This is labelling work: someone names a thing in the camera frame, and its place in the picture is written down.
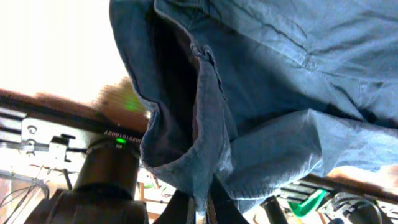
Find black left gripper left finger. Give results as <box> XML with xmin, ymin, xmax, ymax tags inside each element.
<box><xmin>154</xmin><ymin>190</ymin><xmax>196</xmax><ymax>224</ymax></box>

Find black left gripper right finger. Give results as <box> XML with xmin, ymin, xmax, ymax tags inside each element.
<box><xmin>206</xmin><ymin>177</ymin><xmax>248</xmax><ymax>224</ymax></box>

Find dark blue denim shorts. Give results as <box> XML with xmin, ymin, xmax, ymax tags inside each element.
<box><xmin>109</xmin><ymin>0</ymin><xmax>397</xmax><ymax>213</ymax></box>

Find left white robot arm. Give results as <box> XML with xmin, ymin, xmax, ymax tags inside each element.
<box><xmin>24</xmin><ymin>139</ymin><xmax>248</xmax><ymax>224</ymax></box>

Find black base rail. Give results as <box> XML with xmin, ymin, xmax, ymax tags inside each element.
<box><xmin>0</xmin><ymin>105</ymin><xmax>103</xmax><ymax>172</ymax></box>

